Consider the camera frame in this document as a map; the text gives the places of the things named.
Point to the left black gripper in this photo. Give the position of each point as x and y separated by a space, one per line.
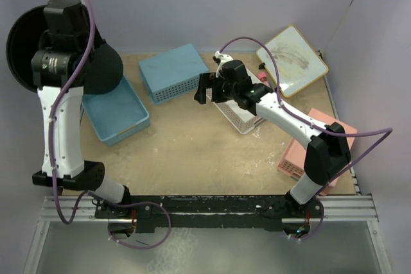
87 13

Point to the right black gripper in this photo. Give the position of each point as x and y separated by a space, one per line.
205 82

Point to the blue basket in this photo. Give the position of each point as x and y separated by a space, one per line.
116 115
172 73

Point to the white plastic basket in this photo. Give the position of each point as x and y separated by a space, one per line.
241 119

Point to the large black plastic bucket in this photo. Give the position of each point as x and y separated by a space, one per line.
101 76

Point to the pink plastic basket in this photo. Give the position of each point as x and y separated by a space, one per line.
292 161

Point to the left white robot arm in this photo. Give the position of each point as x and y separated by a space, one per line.
72 60

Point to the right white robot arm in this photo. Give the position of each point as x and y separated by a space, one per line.
326 146

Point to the pink capped small bottle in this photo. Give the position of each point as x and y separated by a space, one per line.
263 79

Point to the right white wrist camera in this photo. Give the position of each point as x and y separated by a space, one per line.
220 58

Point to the small whiteboard with wooden frame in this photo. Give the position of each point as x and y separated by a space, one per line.
291 61

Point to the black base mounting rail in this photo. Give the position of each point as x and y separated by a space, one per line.
267 212

